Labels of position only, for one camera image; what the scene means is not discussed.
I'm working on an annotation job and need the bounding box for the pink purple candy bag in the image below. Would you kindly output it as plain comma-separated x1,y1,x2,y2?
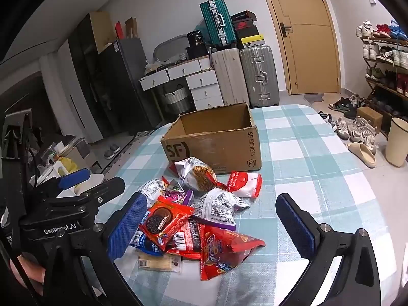
163,179,194,206

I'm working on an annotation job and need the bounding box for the cream waste bin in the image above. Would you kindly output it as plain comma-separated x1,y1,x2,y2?
385,118,408,167

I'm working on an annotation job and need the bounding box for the grey slippers pair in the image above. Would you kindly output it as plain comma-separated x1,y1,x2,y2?
104,144,121,160

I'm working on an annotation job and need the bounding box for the red barcode snack pack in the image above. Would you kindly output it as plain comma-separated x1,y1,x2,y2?
165,219,201,260

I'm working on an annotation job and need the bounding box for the person's left hand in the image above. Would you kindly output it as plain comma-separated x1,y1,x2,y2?
10,256,46,296

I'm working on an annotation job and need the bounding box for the silver purple snack bag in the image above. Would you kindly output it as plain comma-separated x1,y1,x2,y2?
192,188,250,231

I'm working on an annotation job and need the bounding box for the clear cracker pack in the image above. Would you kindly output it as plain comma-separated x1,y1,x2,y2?
137,251,182,273

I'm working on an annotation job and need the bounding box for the SF Express cardboard box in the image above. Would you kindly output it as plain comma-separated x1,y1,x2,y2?
160,102,262,174

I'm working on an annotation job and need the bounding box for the white drawer desk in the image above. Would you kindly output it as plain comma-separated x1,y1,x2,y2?
141,55,224,111

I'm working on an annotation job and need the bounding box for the grey oval mirror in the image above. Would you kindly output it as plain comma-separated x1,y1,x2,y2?
153,34,189,61

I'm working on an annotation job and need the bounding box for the small cardboard box on floor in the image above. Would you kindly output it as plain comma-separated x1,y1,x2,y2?
357,106,383,134

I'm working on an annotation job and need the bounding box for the silver aluminium suitcase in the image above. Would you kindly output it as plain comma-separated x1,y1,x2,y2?
240,46,279,108

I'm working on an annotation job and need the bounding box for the wooden shoe rack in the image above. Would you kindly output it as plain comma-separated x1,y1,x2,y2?
360,37,407,136

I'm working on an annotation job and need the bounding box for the white electric kettle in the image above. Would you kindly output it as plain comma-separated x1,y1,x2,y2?
36,160,79,186

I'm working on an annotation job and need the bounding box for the blue Oreo pack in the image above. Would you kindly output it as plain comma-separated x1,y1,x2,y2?
130,209,166,256

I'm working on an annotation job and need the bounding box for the red Oreo cookie pack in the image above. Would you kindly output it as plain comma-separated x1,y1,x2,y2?
139,196,194,251

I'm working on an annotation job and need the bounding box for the red white snack pouch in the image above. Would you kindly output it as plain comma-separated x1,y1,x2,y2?
227,171,263,199

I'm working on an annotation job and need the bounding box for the red chips bag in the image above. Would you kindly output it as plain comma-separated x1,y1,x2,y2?
198,224,266,281

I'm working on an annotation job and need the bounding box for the silver noodle snack bag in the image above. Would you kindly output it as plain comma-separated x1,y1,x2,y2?
169,157,227,192

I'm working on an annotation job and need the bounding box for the black refrigerator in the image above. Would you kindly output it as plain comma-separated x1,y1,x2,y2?
99,38,162,134

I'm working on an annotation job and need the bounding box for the wooden door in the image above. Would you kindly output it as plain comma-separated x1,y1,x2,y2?
266,0,341,95

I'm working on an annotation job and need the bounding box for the dotted floor mat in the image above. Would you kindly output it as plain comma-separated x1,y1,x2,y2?
101,130,154,180

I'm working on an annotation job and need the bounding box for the teal hard suitcase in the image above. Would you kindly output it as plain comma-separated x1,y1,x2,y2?
200,0,237,48

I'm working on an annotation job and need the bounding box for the teal white plaid tablecloth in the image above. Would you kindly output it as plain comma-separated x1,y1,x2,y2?
79,104,398,306

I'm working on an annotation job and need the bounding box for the beige hard suitcase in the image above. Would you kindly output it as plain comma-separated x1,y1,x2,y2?
210,48,250,105

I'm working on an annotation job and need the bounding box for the stack of shoe boxes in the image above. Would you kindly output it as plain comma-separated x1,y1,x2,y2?
231,10,265,49

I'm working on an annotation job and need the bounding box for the small white red snack bag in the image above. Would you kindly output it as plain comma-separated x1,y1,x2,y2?
138,179,168,209

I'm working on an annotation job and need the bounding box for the woven laundry basket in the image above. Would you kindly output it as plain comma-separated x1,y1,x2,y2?
163,84,191,115

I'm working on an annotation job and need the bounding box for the beige foam slipper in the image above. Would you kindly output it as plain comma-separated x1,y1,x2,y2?
347,142,377,169

